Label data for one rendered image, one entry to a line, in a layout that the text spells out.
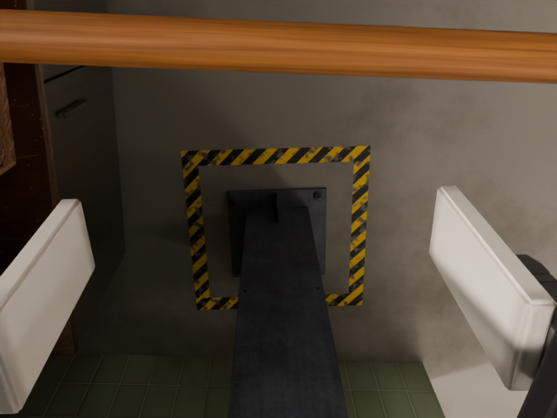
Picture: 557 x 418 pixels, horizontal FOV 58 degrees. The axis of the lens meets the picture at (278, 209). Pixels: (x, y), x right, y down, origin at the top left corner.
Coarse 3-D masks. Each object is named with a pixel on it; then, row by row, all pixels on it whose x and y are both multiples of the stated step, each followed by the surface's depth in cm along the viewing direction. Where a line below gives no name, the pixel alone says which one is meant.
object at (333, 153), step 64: (192, 192) 161; (256, 192) 161; (320, 192) 161; (192, 256) 171; (256, 256) 133; (320, 256) 171; (256, 320) 107; (320, 320) 107; (256, 384) 90; (320, 384) 90
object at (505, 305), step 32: (448, 192) 18; (448, 224) 17; (480, 224) 16; (448, 256) 17; (480, 256) 15; (512, 256) 14; (448, 288) 17; (480, 288) 15; (512, 288) 13; (480, 320) 15; (512, 320) 13; (544, 320) 12; (512, 352) 13; (512, 384) 13
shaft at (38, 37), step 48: (0, 48) 29; (48, 48) 29; (96, 48) 29; (144, 48) 29; (192, 48) 29; (240, 48) 29; (288, 48) 29; (336, 48) 29; (384, 48) 29; (432, 48) 29; (480, 48) 29; (528, 48) 30
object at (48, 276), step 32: (64, 224) 16; (32, 256) 14; (64, 256) 16; (0, 288) 13; (32, 288) 14; (64, 288) 16; (0, 320) 12; (32, 320) 14; (64, 320) 16; (0, 352) 12; (32, 352) 14; (0, 384) 13; (32, 384) 14
